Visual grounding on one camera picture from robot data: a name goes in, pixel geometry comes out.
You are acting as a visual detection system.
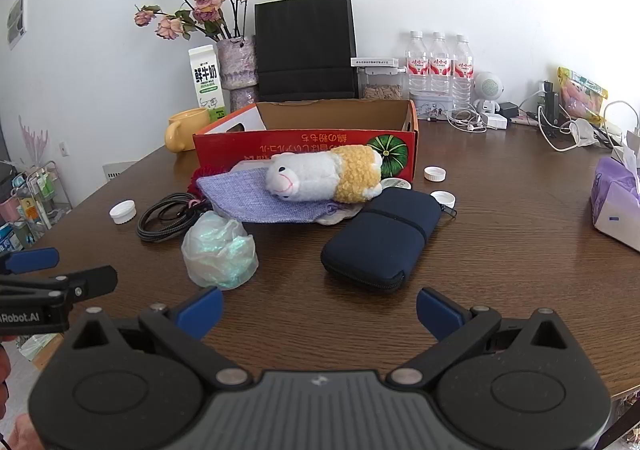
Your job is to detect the black braided cable coil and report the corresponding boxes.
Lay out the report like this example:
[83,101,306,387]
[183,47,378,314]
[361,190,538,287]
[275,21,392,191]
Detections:
[137,192,211,243]

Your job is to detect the navy zip pouch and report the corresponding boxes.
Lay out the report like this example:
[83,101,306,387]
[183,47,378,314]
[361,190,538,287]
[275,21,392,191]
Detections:
[320,187,443,293]

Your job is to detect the black phone stand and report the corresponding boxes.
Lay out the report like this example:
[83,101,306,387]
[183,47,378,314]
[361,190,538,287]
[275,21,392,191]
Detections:
[542,80,562,138]

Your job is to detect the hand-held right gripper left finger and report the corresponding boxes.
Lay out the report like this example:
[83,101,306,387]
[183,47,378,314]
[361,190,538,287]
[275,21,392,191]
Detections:
[70,286,251,388]

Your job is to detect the white charging cable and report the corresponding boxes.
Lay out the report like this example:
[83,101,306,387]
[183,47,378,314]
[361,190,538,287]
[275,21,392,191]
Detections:
[537,100,640,152]

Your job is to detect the grey floral tin box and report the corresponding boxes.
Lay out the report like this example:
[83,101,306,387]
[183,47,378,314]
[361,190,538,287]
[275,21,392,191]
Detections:
[409,91,455,120]

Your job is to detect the yellow mug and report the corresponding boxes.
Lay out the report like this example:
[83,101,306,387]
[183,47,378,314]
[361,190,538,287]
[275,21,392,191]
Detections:
[165,108,217,152]

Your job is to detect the red orange cardboard box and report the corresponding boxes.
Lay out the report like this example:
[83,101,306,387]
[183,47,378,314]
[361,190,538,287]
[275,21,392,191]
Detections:
[193,99,419,183]

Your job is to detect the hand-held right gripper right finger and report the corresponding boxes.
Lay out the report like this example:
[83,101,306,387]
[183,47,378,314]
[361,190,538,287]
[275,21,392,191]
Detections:
[387,287,571,388]

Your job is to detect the black paper bag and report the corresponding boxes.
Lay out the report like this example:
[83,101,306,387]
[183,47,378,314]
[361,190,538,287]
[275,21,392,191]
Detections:
[254,0,359,102]

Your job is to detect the red knitted cloth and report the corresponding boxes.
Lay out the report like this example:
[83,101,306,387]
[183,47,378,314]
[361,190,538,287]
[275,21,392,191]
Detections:
[187,168,213,195]

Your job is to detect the white green milk carton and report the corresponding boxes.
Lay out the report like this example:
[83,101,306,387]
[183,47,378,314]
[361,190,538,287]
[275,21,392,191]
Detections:
[188,44,226,123]

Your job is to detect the metal storage rack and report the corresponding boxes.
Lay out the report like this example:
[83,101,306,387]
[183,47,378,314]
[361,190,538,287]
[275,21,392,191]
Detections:
[0,160,72,251]

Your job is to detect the white wired earphones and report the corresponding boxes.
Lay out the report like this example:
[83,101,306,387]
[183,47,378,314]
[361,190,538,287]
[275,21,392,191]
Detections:
[446,105,496,132]

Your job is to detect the white face mask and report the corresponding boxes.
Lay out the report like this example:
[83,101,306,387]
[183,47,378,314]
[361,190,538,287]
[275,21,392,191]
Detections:
[570,117,613,148]

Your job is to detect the pink feather wall decor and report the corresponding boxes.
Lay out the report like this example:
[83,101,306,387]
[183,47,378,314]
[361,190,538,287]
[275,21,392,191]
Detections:
[19,115,51,167]

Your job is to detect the wall poster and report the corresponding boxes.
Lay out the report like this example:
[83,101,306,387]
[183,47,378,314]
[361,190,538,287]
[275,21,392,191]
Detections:
[7,0,28,50]

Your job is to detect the white yellow plush toy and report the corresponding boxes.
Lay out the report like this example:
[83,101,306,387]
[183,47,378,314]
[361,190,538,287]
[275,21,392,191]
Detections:
[265,144,385,204]

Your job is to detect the white robot speaker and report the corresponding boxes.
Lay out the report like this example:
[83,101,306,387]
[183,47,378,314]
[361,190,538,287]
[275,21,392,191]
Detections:
[472,72,505,113]

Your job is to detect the purple fabric pouch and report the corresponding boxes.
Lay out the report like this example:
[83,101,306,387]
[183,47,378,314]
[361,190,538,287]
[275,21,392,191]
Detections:
[196,165,346,224]

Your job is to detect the clear seed container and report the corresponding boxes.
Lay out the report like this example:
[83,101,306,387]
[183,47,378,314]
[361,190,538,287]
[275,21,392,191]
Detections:
[358,66,408,100]

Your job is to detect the flat white printed box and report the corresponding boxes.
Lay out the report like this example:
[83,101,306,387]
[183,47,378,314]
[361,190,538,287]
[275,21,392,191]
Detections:
[350,57,399,69]

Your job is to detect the clear water bottle red label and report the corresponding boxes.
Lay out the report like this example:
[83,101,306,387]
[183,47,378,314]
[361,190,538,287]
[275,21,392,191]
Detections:
[429,32,454,94]
[406,30,431,94]
[452,34,475,107]

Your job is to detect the white vented box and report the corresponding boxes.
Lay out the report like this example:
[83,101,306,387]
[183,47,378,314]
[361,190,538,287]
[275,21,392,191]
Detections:
[102,161,138,184]

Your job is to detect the yellow snack packet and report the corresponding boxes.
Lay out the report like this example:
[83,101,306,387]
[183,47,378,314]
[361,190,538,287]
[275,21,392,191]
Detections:
[557,66,609,126]

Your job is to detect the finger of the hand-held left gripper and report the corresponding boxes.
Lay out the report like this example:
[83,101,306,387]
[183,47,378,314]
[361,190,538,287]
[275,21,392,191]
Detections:
[0,265,119,309]
[0,247,60,276]

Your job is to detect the purple tissue pack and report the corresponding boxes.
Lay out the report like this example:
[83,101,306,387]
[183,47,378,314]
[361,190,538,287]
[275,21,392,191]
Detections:
[591,145,640,252]

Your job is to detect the iridescent plastic bag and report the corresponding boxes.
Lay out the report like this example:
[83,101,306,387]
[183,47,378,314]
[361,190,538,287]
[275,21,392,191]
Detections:
[181,210,259,290]

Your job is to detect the purple mottled vase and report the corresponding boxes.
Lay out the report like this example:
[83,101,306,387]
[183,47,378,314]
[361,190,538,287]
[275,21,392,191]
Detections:
[216,36,259,113]

